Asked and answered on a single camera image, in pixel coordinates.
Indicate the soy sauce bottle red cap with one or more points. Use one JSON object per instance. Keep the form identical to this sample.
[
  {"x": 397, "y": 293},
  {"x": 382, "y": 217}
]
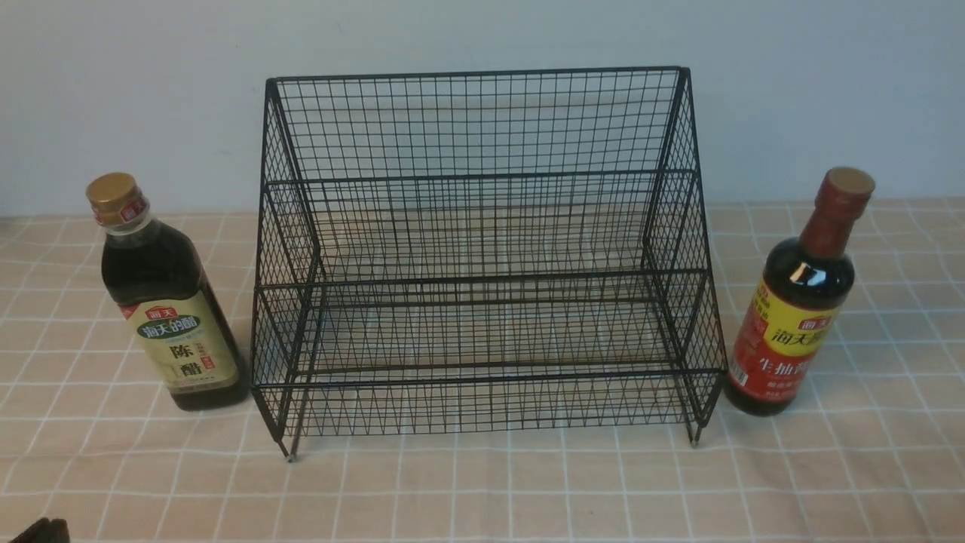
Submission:
[{"x": 804, "y": 282}]

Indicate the vinegar bottle gold cap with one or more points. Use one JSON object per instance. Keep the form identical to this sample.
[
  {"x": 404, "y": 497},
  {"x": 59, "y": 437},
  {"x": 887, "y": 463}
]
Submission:
[{"x": 154, "y": 274}]

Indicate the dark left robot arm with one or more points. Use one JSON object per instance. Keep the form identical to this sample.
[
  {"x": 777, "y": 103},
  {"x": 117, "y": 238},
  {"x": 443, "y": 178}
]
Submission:
[{"x": 45, "y": 530}]

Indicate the beige checkered tablecloth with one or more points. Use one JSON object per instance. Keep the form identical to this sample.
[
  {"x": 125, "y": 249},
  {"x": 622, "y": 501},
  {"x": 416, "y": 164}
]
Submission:
[{"x": 871, "y": 451}]

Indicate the black wire mesh shelf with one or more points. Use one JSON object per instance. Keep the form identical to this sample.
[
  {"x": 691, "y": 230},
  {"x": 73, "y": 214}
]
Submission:
[{"x": 454, "y": 252}]

